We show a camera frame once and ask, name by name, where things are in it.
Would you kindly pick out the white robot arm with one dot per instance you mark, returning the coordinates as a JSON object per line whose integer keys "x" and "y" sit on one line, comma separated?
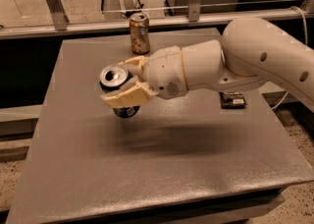
{"x": 250, "y": 52}

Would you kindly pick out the left metal bracket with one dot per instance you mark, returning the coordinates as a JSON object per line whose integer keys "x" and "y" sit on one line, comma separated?
{"x": 58, "y": 14}

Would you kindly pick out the black snack bar wrapper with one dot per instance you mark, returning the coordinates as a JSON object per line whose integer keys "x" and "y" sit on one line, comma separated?
{"x": 232, "y": 100}

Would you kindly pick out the blue pepsi can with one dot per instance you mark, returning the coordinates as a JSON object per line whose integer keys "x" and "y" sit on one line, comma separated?
{"x": 111, "y": 78}

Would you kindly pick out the orange soda can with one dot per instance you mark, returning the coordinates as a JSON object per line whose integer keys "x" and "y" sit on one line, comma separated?
{"x": 139, "y": 24}

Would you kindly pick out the grey metal rail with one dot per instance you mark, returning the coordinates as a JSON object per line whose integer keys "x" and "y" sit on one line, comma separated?
{"x": 168, "y": 22}

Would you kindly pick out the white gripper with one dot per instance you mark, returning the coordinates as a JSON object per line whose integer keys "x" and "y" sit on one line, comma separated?
{"x": 164, "y": 72}

